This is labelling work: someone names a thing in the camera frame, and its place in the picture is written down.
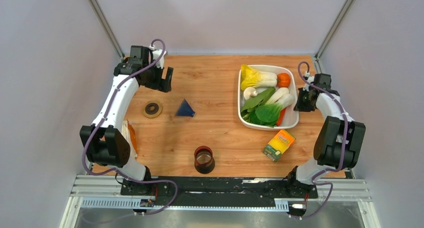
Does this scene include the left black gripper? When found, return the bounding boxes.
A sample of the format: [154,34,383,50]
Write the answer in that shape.
[140,62,173,93]

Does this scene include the wooden dripper holder ring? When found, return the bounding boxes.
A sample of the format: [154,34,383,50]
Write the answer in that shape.
[143,101,164,119]

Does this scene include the blue glass cone dripper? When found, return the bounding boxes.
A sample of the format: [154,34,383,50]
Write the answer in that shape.
[175,99,196,118]

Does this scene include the brown glass coffee carafe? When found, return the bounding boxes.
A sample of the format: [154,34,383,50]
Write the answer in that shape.
[194,145,215,174]

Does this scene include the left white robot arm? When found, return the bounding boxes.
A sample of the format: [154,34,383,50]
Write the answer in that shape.
[79,44,173,195]

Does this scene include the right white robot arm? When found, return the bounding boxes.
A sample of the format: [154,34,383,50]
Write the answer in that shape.
[285,72,366,197]

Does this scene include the white paper coffee filters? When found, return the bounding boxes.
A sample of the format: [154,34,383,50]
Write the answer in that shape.
[121,120,138,159]

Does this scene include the white rectangular tray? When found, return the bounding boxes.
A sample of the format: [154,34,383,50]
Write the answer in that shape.
[237,64,299,131]

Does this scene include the orange carrot toy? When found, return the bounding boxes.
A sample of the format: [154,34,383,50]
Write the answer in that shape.
[275,108,286,127]

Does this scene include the small orange pumpkin toy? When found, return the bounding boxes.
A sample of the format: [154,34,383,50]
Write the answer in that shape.
[277,73,292,88]

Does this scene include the green bok choy toy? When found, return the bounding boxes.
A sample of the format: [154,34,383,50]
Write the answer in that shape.
[245,93,295,127]
[240,87,290,115]

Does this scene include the yellow green juice box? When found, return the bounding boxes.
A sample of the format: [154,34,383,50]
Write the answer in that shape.
[262,129,296,162]

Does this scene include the white mushroom toy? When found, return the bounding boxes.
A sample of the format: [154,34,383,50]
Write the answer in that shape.
[243,87,258,101]

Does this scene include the yellow napa cabbage toy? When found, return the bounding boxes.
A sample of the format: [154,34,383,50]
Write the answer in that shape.
[240,64,278,91]

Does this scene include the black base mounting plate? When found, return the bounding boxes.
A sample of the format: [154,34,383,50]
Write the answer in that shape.
[120,176,318,208]

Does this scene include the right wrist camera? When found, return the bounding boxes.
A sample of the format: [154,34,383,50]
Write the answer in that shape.
[302,71,315,92]

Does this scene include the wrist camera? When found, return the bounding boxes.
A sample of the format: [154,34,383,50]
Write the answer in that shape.
[302,71,315,92]
[149,44,167,70]

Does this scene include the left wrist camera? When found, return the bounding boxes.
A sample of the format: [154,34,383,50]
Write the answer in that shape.
[149,44,167,70]

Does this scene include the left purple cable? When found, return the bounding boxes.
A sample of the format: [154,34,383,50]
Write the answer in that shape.
[81,38,179,217]

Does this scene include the purple cable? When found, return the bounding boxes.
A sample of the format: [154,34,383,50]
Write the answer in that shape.
[81,38,179,217]
[286,61,350,220]

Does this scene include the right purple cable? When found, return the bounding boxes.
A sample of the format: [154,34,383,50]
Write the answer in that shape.
[286,61,350,220]

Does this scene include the aluminium frame rail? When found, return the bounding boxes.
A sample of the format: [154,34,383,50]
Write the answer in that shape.
[60,175,380,228]

